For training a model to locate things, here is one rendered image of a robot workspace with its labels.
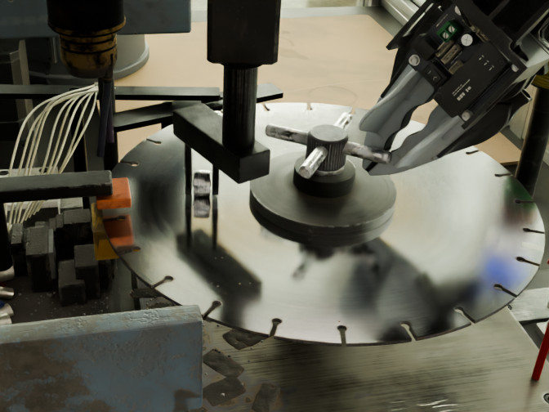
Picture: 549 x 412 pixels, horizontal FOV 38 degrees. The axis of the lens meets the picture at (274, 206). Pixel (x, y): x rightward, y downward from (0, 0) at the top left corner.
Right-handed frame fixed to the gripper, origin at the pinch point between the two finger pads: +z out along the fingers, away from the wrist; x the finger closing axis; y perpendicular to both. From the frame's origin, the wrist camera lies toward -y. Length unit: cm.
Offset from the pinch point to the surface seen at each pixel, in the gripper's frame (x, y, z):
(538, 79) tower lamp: 1.7, -24.8, -5.4
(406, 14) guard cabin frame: -31, -94, 21
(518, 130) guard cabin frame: 2, -63, 12
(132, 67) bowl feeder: -45, -42, 42
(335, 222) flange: 1.6, 5.4, 3.5
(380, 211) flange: 2.9, 2.1, 2.0
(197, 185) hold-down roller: -7.2, 7.8, 8.7
